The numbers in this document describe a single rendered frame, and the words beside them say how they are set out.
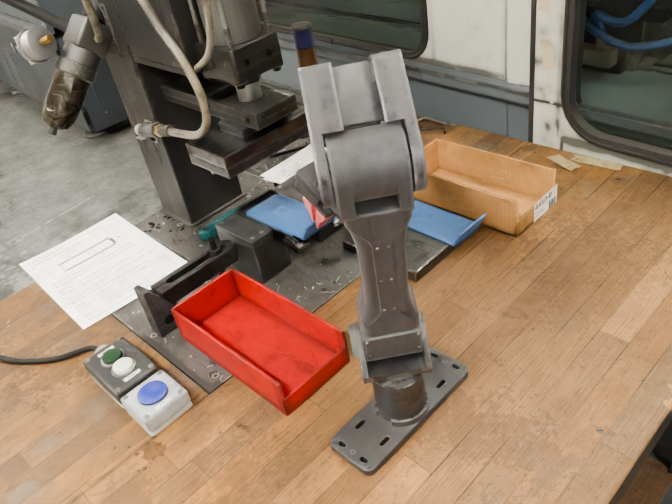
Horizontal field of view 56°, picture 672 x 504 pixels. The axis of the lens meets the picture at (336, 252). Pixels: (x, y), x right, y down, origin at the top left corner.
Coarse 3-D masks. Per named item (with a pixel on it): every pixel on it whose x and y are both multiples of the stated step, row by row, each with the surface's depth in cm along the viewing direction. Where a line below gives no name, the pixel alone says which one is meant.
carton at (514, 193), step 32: (448, 160) 122; (480, 160) 117; (512, 160) 111; (416, 192) 116; (448, 192) 110; (480, 192) 105; (512, 192) 114; (544, 192) 110; (480, 224) 109; (512, 224) 103
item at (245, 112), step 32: (192, 96) 101; (224, 96) 102; (256, 96) 95; (288, 96) 95; (224, 128) 97; (256, 128) 93; (288, 128) 98; (192, 160) 98; (224, 160) 91; (256, 160) 95
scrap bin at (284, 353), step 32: (224, 288) 100; (256, 288) 97; (192, 320) 98; (224, 320) 99; (256, 320) 97; (288, 320) 95; (320, 320) 87; (224, 352) 87; (256, 352) 92; (288, 352) 91; (320, 352) 90; (256, 384) 84; (288, 384) 86; (320, 384) 85
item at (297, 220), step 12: (264, 204) 107; (276, 204) 107; (288, 204) 106; (300, 204) 106; (264, 216) 104; (276, 216) 104; (288, 216) 103; (300, 216) 103; (288, 228) 100; (300, 228) 100; (312, 228) 97
